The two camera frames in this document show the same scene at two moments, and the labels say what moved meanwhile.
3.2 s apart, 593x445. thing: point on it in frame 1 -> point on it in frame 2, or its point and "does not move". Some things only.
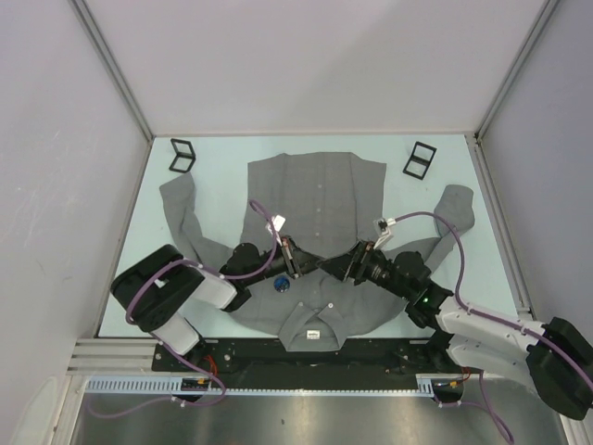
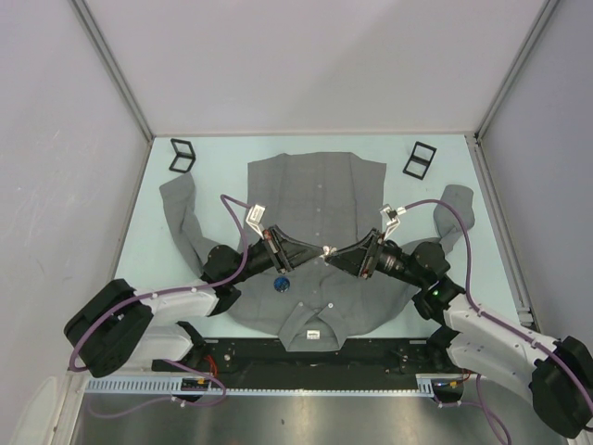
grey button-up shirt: [332, 204] does not move
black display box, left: [185, 156] does not move
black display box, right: [419, 160] does not move
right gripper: [352, 264] -> [357, 259]
